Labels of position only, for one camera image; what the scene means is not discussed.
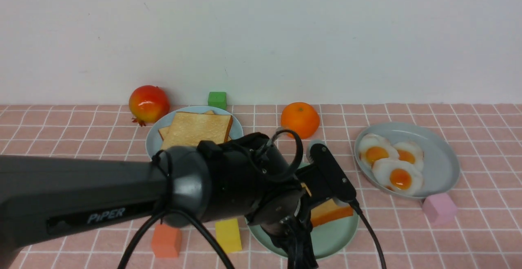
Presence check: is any orange mandarin fruit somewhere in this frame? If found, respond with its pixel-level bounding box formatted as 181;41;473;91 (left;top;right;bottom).
280;102;320;139

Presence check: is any orange cube block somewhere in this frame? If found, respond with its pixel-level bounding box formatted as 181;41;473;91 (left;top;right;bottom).
151;224;182;258

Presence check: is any light blue bread plate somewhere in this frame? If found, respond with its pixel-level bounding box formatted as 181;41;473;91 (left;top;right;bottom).
145;106;244;157

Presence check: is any red pomegranate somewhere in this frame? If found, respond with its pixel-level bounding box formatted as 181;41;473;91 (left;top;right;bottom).
128;85;171;127

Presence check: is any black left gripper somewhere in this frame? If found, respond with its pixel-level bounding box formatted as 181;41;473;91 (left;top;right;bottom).
247;187;319;269

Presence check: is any green cube block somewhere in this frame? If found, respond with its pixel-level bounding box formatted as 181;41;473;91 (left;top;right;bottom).
207;91;228;110

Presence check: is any mint green centre plate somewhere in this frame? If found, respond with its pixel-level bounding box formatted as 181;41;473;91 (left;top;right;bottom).
245;162;360;260

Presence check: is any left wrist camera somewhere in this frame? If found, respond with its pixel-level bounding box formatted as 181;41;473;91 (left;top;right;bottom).
295;140;357;210

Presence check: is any fried egg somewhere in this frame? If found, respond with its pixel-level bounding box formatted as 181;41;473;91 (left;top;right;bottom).
372;158;425;196
357;133;399;168
393;141;425;172

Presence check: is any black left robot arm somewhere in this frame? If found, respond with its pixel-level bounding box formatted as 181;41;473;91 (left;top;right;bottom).
0;133;318;269

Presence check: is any pink cube block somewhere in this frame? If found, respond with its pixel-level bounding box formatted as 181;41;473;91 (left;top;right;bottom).
422;193;458;225

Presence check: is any grey egg plate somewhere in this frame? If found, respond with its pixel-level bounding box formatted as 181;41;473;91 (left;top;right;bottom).
354;122;461;200

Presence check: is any yellow cube block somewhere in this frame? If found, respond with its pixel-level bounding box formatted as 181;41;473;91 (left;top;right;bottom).
215;218;243;254

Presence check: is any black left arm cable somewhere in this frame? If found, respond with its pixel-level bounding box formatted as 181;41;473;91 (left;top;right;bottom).
117;129;387;269

